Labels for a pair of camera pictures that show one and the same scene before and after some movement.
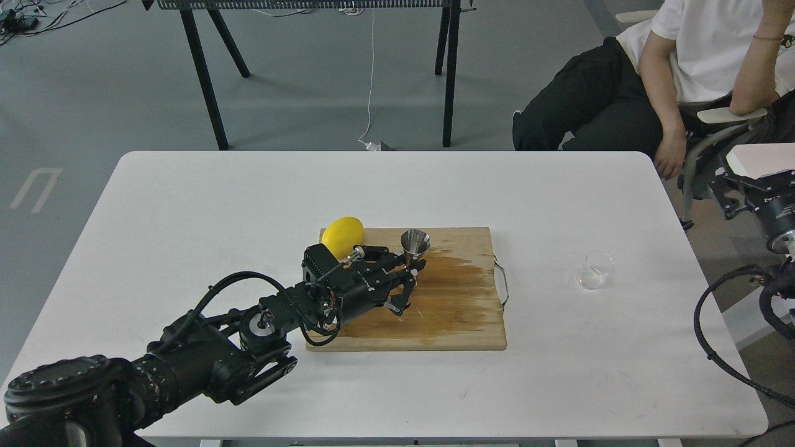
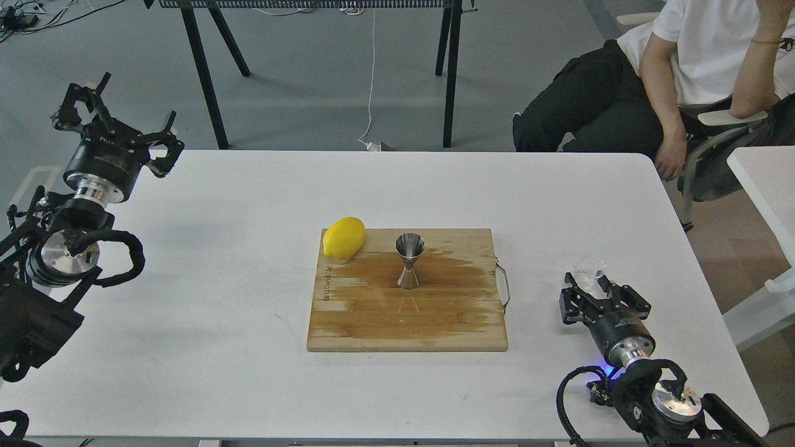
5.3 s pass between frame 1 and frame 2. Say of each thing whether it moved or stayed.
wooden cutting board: stayed
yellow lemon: stayed
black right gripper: moved
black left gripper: moved
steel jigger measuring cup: moved
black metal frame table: stayed
